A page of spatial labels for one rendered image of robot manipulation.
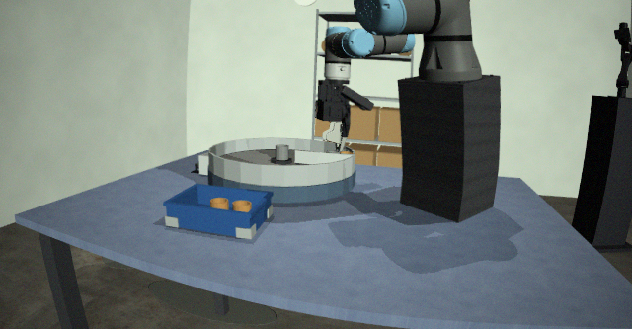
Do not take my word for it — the blue crate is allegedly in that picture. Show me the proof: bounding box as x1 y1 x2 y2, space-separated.
163 184 273 239

